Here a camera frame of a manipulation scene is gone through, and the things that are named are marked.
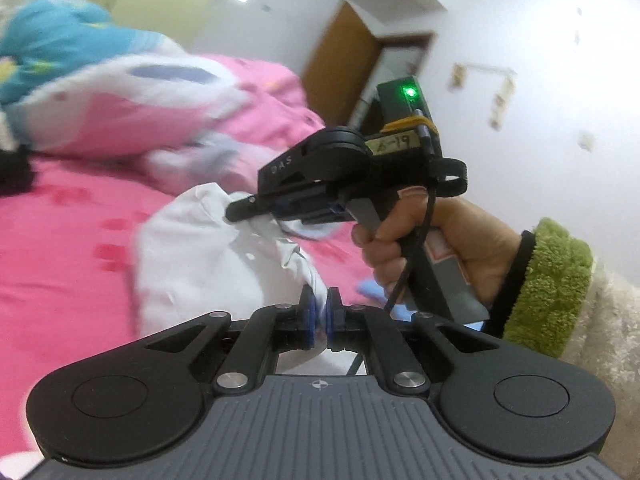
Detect white garment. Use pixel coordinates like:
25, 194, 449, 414
131, 181, 371, 376

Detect green fleece sleeve forearm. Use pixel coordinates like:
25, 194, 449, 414
482, 216, 640, 466

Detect person's right hand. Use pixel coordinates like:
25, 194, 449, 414
352, 188, 521, 306

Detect brown wooden door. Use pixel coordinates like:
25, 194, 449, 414
302, 1, 436, 126

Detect pink floral bed sheet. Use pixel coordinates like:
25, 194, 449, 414
0, 156, 371, 466

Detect pink white blue duvet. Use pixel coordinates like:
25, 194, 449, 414
1, 0, 323, 195

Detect black garment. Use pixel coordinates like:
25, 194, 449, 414
0, 145, 36, 198

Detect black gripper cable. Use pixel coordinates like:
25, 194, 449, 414
349, 179, 440, 377

